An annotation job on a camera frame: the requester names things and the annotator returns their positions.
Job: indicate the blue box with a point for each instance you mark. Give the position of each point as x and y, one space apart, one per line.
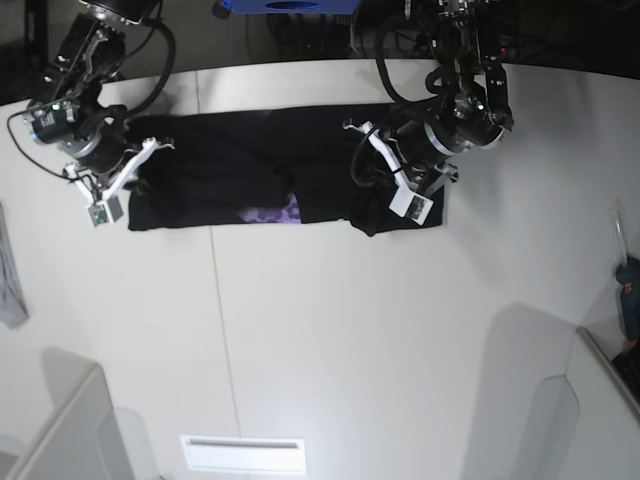
292 6

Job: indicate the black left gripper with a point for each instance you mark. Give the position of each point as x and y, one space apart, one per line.
419 144

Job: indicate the blue glue gun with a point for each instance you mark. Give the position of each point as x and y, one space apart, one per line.
627 277

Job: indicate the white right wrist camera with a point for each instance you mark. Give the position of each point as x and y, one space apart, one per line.
101 190

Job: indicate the white label plate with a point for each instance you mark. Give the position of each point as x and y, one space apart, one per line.
257 456

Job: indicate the black keyboard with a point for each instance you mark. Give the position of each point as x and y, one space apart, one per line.
627 365

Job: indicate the black T-shirt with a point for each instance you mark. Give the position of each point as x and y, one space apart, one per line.
287 166

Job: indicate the grey cloth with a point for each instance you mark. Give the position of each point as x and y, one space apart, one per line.
14 312

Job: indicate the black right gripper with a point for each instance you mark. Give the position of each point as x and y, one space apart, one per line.
99 149

